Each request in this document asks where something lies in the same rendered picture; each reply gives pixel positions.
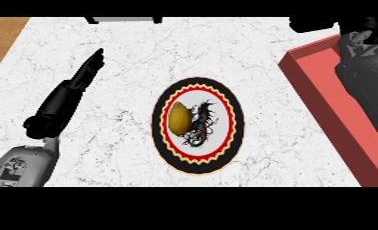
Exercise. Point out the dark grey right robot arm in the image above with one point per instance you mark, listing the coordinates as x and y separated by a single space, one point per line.
362 80

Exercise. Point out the grey appliance with black legs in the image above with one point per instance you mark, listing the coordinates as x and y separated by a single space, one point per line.
123 19

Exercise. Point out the black red patterned plate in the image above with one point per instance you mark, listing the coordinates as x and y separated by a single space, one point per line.
199 162

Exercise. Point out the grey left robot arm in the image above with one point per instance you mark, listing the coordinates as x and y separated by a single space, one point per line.
27 165

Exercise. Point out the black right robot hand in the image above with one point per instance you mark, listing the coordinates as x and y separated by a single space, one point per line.
362 24

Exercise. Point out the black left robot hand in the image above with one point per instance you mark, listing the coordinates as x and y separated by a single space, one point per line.
61 104

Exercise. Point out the yellow sweet potato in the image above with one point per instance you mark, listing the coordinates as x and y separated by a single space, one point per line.
179 118

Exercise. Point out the red cardboard box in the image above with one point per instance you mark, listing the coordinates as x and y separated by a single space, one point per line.
326 84

